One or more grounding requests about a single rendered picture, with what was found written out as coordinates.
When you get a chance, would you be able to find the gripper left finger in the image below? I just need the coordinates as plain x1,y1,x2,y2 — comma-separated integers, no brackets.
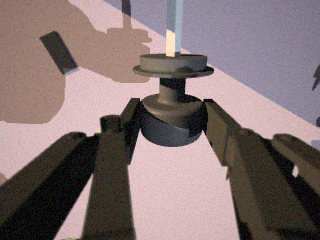
0,98,140,240

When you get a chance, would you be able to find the dark grey flat rectangular plate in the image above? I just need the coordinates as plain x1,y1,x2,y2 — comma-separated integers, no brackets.
40,31,76,74

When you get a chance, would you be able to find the dark grey door knob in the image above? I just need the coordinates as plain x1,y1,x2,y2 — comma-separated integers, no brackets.
133,0,214,147

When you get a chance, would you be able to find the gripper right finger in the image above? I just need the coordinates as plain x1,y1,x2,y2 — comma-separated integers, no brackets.
202,99,320,240

